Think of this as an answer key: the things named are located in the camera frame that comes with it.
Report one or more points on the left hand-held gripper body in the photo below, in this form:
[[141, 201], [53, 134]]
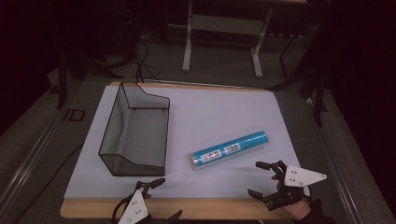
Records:
[[135, 208]]

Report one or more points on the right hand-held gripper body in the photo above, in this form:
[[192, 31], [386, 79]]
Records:
[[295, 177]]

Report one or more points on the blue cylindrical roll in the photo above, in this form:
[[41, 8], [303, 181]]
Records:
[[229, 150]]

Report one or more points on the person's left hand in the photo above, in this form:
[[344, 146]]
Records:
[[147, 196]]

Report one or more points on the person's right hand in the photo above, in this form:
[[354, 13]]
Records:
[[297, 208]]

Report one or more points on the white table mat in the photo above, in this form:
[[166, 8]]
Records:
[[205, 115]]

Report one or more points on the black metal stand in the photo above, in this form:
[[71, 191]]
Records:
[[62, 77], [311, 77]]

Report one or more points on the metal floor rail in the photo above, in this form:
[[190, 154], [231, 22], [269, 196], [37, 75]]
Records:
[[29, 158], [336, 161]]

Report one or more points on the white metal desk frame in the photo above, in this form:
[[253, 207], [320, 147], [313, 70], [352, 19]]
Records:
[[224, 26]]

